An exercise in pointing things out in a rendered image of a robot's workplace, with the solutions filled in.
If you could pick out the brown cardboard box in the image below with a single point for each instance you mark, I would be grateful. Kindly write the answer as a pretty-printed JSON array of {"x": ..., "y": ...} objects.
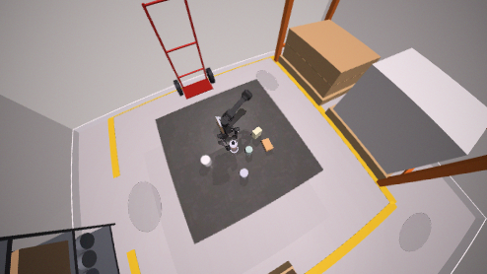
[{"x": 267, "y": 145}]

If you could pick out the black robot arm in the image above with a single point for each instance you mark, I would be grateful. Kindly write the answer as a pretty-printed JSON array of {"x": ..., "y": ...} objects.
[{"x": 229, "y": 114}]

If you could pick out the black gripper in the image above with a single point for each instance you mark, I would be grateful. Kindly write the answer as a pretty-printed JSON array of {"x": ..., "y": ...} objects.
[{"x": 221, "y": 135}]

